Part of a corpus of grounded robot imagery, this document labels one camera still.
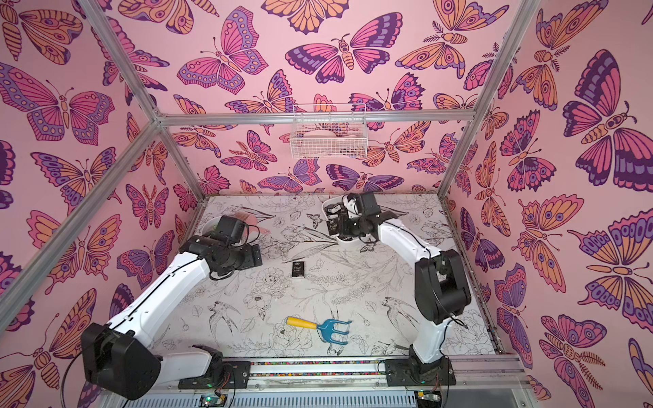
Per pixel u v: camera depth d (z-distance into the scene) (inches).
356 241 38.3
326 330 32.4
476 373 29.6
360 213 32.2
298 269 37.2
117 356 15.2
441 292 18.6
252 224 27.1
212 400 27.9
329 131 37.3
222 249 22.9
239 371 29.2
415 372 25.6
